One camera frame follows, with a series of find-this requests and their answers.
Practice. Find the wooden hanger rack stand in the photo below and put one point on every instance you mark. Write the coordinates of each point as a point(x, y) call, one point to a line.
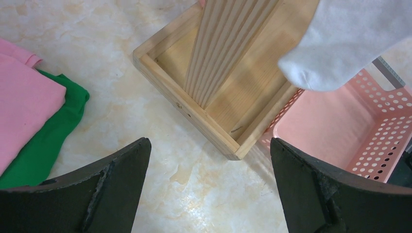
point(217, 64)

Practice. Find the green folded cloth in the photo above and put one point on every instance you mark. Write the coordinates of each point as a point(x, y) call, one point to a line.
point(34, 162)

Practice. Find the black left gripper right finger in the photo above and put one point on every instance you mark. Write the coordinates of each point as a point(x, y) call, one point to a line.
point(318, 197)

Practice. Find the pink folded cloth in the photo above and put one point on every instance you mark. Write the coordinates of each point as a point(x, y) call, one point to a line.
point(27, 100)

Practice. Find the white sock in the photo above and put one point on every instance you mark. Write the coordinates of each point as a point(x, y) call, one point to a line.
point(342, 38)

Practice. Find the pink plastic basket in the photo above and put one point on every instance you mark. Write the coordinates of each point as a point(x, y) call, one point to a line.
point(359, 127)

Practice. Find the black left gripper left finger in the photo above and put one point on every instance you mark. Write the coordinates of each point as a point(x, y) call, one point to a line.
point(101, 197)

